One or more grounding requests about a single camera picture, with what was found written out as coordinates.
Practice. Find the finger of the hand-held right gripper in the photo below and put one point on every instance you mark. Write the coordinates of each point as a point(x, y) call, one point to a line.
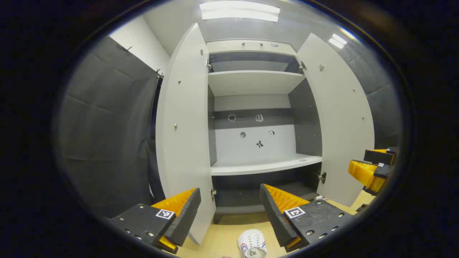
point(376, 156)
point(383, 171)

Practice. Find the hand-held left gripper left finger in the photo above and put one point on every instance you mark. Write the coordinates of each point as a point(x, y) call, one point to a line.
point(186, 218)

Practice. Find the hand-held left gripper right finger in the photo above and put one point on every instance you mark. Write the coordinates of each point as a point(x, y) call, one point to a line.
point(274, 215)

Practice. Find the white canvas shoe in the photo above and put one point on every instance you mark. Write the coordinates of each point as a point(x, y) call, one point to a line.
point(252, 242)

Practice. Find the white shoe cabinet door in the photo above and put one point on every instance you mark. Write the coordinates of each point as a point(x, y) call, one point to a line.
point(340, 125)
point(183, 143)

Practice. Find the white shoe cabinet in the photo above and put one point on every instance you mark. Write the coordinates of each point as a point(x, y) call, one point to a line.
point(251, 82)

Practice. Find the metal door hinge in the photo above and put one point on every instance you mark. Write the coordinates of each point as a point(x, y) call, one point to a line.
point(208, 65)
point(303, 65)
point(322, 177)
point(213, 193)

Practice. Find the black backdrop cloth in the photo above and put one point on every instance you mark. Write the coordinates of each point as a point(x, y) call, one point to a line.
point(107, 136)

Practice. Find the small ceiling light panel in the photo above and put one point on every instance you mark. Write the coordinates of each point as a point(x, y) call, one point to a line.
point(337, 41)

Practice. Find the large ceiling light panel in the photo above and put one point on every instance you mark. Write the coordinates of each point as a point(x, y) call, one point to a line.
point(240, 10)

